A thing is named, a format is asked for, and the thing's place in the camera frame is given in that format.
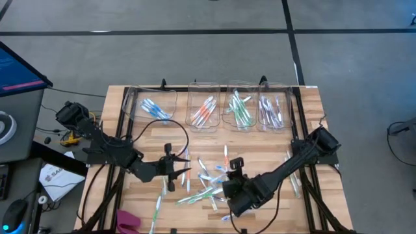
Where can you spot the pink cloth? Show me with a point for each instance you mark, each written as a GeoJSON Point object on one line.
{"type": "Point", "coordinates": [126, 222]}

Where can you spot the black aluminium table frame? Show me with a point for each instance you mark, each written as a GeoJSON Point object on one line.
{"type": "Point", "coordinates": [182, 88]}

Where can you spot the small black floor object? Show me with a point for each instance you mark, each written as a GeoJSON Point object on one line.
{"type": "Point", "coordinates": [47, 140]}

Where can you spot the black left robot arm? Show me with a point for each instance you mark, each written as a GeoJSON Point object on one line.
{"type": "Point", "coordinates": [130, 159]}

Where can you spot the small white tape roll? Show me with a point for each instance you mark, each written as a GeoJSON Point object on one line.
{"type": "Point", "coordinates": [42, 196]}

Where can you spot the orange white toothbrush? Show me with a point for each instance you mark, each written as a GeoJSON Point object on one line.
{"type": "Point", "coordinates": [213, 203]}
{"type": "Point", "coordinates": [188, 177]}
{"type": "Point", "coordinates": [199, 115]}
{"type": "Point", "coordinates": [203, 109]}
{"type": "Point", "coordinates": [208, 112]}
{"type": "Point", "coordinates": [201, 120]}
{"type": "Point", "coordinates": [205, 117]}
{"type": "Point", "coordinates": [291, 162]}
{"type": "Point", "coordinates": [226, 156]}

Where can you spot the large white round roll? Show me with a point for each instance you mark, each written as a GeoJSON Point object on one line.
{"type": "Point", "coordinates": [13, 128]}

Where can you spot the black keyboard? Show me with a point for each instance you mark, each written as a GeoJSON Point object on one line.
{"type": "Point", "coordinates": [2, 182]}

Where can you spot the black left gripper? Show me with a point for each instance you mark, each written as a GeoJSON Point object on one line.
{"type": "Point", "coordinates": [164, 167]}

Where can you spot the white printed paper sheet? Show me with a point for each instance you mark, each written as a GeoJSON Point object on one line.
{"type": "Point", "coordinates": [61, 182]}

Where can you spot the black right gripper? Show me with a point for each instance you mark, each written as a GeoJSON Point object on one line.
{"type": "Point", "coordinates": [235, 183]}

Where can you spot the black computer mouse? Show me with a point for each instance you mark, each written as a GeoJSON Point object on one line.
{"type": "Point", "coordinates": [14, 214]}

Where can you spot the monitor with blue screen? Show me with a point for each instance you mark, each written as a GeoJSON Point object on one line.
{"type": "Point", "coordinates": [16, 71]}

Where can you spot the grey desk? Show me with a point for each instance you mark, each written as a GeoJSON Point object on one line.
{"type": "Point", "coordinates": [26, 110]}

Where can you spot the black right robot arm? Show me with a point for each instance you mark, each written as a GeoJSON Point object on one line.
{"type": "Point", "coordinates": [292, 165]}

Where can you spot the black desk base beam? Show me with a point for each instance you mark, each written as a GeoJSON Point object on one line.
{"type": "Point", "coordinates": [58, 159]}

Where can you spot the clear plastic bin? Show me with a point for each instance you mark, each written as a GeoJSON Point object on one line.
{"type": "Point", "coordinates": [169, 94]}
{"type": "Point", "coordinates": [203, 89]}
{"type": "Point", "coordinates": [227, 86]}
{"type": "Point", "coordinates": [286, 94]}

